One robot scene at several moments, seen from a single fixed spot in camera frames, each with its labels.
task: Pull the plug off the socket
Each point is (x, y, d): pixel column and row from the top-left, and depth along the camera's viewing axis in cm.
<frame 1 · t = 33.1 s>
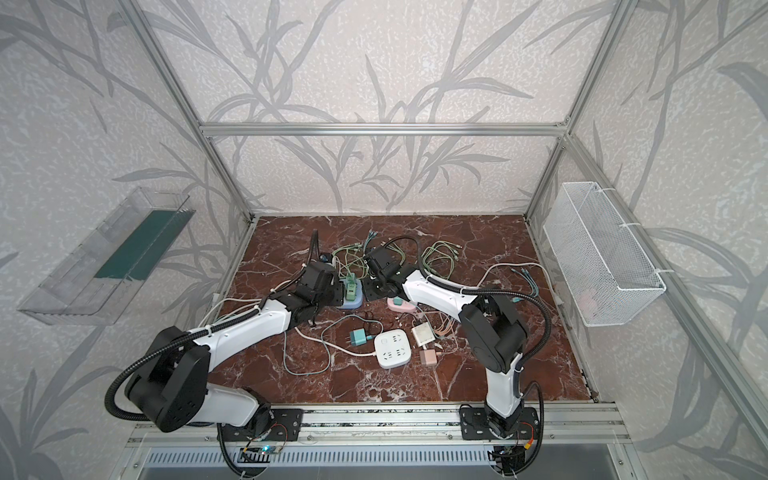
left hand: (342, 277, 90), fingers open
right hand: (367, 279, 91), fingers open
white power strip: (393, 348, 86), point 2 cm above the table
blue power strip: (352, 304, 95), point 2 cm above the table
pink power strip: (406, 306, 95), point 2 cm above the table
white charger plug: (423, 335, 88), point 3 cm above the table
pink charger plug: (428, 357, 84), point 3 cm above the table
teal charger plug: (358, 337, 88), point 2 cm above the table

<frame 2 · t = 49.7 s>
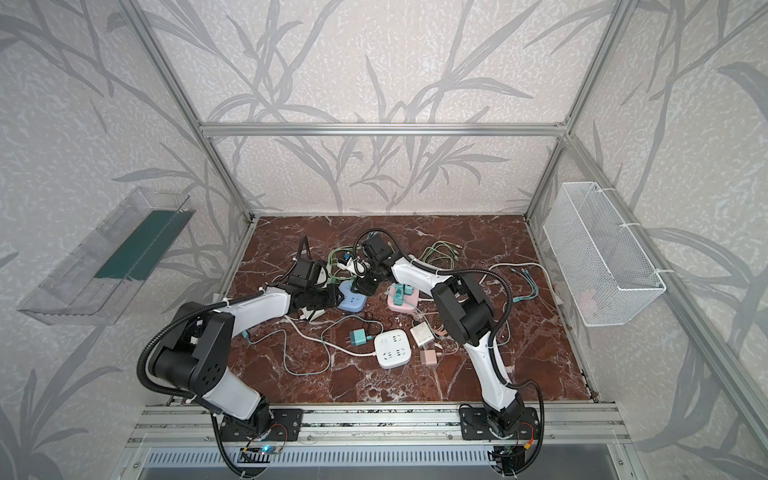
left hand: (344, 288, 94), fingers open
right hand: (357, 273, 97), fingers open
the named things where they were.

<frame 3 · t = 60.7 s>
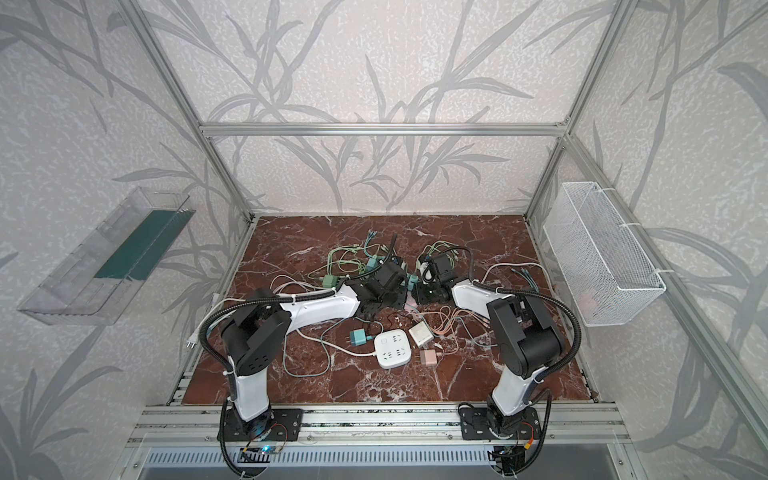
left hand: (407, 285, 92), fingers closed
right hand: (418, 283, 97), fingers open
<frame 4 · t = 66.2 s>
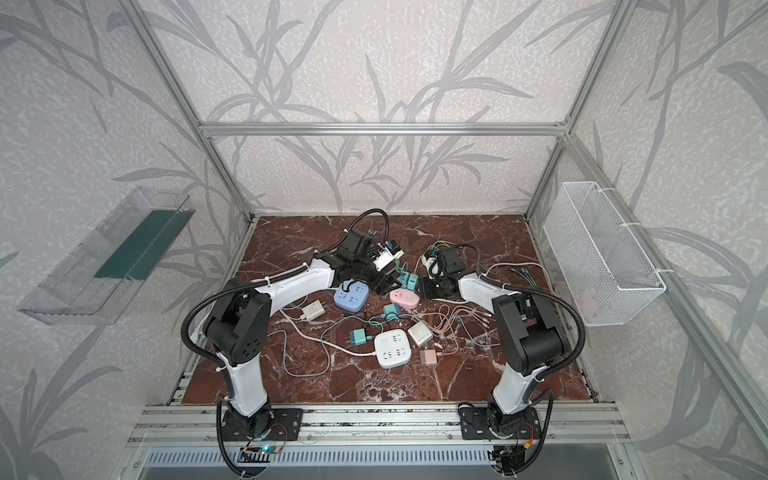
left hand: (396, 266, 90), fingers open
right hand: (421, 280, 96), fingers open
white charger plug 2: (312, 311, 93), point 3 cm above the table
teal charger plug 2: (391, 311, 93), point 3 cm above the table
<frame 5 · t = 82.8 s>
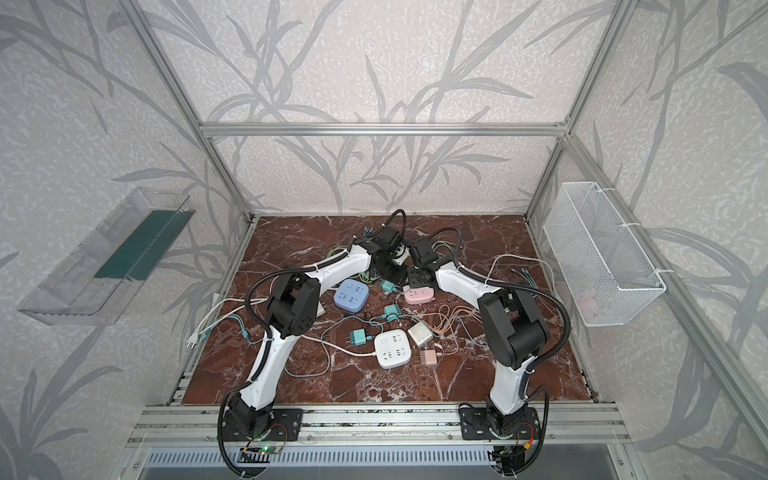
left hand: (409, 271, 98), fingers open
right hand: (418, 266, 97), fingers open
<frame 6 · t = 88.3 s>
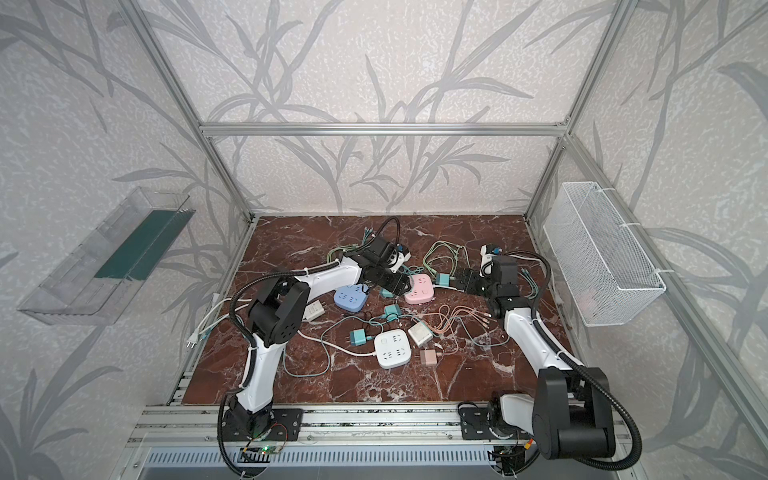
left hand: (406, 275, 97), fingers open
right hand: (469, 264, 89), fingers open
teal charger plug 3: (444, 279, 101), point 2 cm above the table
